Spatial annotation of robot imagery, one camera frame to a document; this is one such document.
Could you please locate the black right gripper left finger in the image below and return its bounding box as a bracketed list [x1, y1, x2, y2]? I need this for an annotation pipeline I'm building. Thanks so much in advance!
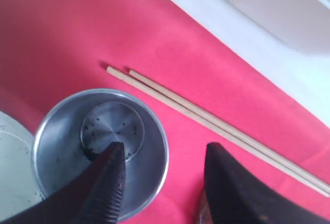
[4, 142, 126, 223]

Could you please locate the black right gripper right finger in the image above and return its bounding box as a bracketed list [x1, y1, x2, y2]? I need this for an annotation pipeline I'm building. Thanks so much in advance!
[204, 142, 329, 223]

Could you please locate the stainless steel cup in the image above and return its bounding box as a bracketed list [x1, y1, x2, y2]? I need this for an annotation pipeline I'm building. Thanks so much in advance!
[32, 89, 169, 222]

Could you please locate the brown wooden spoon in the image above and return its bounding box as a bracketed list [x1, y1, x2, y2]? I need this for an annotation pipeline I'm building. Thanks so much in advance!
[196, 190, 213, 224]

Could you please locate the pale green ceramic bowl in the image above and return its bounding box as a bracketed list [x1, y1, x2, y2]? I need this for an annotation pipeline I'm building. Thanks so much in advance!
[0, 112, 43, 221]

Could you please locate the upper wooden chopstick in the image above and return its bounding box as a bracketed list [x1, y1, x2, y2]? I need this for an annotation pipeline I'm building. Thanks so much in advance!
[129, 69, 329, 189]

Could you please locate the red table cloth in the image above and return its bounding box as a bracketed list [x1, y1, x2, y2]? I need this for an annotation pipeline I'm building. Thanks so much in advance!
[1, 0, 329, 223]

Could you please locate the cream plastic bin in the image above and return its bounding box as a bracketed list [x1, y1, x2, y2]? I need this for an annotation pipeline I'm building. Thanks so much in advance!
[228, 0, 329, 55]

